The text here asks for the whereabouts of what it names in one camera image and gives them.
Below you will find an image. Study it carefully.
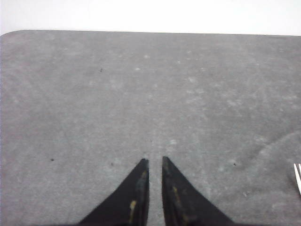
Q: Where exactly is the white plastic fork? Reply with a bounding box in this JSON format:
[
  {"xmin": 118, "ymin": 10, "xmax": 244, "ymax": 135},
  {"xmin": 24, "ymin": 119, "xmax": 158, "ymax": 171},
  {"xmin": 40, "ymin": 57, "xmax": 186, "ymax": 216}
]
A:
[{"xmin": 293, "ymin": 163, "xmax": 301, "ymax": 194}]

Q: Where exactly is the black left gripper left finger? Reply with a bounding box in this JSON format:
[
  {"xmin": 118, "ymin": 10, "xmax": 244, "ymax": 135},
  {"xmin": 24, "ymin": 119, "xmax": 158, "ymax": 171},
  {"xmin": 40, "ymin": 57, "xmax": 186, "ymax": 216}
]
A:
[{"xmin": 79, "ymin": 159, "xmax": 149, "ymax": 226}]

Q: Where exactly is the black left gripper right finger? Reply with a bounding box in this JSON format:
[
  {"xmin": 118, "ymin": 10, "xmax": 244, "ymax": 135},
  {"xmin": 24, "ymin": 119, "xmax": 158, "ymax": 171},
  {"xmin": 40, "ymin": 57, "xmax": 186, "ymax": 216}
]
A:
[{"xmin": 162, "ymin": 156, "xmax": 234, "ymax": 226}]

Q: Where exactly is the grey felt table mat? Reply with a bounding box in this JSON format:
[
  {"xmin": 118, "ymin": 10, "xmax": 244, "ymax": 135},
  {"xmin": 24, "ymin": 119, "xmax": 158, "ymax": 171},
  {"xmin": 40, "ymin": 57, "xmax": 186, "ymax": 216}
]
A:
[{"xmin": 0, "ymin": 31, "xmax": 301, "ymax": 226}]

